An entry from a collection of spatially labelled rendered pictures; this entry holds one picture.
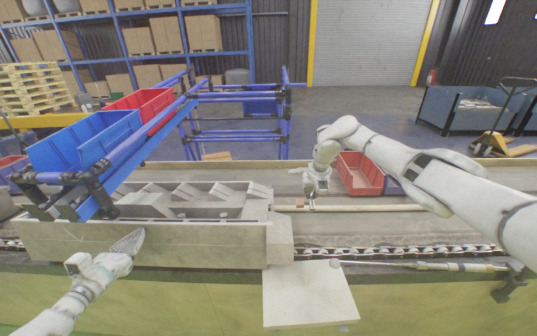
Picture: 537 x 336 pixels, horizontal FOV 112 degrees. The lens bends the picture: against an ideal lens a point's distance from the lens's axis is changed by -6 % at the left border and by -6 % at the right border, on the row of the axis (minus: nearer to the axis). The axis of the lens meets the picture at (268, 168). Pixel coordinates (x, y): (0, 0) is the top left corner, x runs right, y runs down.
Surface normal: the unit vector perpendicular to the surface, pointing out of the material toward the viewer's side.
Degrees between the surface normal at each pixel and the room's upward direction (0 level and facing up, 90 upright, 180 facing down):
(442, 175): 57
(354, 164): 88
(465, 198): 62
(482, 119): 90
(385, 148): 47
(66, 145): 88
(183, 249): 80
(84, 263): 89
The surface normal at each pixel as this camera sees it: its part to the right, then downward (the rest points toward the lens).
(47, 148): 1.00, -0.04
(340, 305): -0.03, -0.87
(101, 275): 0.85, -0.49
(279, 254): -0.04, 0.19
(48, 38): -0.03, 0.50
